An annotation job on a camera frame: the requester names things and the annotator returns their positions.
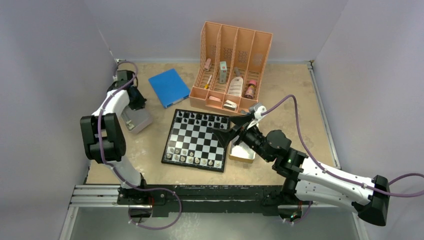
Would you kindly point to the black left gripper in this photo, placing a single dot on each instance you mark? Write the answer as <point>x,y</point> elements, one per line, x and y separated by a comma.
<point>140,103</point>

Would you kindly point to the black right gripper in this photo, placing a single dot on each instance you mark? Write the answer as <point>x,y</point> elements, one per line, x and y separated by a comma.
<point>224,136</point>

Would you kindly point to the silver tin with white pieces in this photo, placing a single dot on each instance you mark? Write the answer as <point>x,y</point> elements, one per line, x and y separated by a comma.
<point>136,120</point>

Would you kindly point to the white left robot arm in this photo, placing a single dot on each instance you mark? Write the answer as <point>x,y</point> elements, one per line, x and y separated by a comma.
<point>103,138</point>

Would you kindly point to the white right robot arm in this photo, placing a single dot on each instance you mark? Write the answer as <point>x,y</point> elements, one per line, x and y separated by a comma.
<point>306,180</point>

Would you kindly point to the white stapler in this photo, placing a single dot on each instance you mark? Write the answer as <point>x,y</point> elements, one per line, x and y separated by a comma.
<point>230,105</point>

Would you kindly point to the gold empty tin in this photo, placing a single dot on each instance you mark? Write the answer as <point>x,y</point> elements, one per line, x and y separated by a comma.
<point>241,152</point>

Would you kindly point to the pink eraser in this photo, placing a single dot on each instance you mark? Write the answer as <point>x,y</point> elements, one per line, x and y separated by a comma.
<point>213,98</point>

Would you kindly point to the pink capped small bottle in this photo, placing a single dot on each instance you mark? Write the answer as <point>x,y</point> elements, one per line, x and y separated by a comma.
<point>251,89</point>

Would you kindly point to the white lotion bottle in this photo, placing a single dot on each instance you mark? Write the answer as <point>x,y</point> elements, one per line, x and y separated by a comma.
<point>235,87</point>

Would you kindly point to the black and white chessboard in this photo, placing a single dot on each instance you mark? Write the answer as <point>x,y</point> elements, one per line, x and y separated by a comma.
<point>190,135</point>

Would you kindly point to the yellow tipped pen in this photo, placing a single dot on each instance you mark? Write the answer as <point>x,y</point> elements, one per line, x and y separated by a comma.
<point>208,82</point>

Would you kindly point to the teal small box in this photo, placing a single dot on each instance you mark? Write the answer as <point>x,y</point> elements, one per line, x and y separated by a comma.
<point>223,72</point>

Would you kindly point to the pink tube in organizer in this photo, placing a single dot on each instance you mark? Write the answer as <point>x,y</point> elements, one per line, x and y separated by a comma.
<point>207,64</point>

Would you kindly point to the peach desk organizer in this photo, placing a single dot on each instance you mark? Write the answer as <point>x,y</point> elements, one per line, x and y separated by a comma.
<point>246,53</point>

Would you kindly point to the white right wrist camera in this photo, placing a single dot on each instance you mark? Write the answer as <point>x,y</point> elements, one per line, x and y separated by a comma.
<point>258,111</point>

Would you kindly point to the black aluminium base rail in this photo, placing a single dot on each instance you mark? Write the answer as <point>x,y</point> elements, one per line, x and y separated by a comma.
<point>161,200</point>

